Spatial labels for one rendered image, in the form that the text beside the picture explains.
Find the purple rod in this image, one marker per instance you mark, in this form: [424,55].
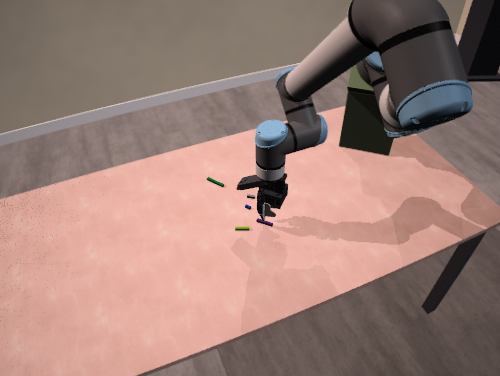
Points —
[266,222]

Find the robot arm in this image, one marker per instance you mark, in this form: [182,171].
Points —
[423,70]

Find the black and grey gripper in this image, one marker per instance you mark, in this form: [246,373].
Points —
[271,196]

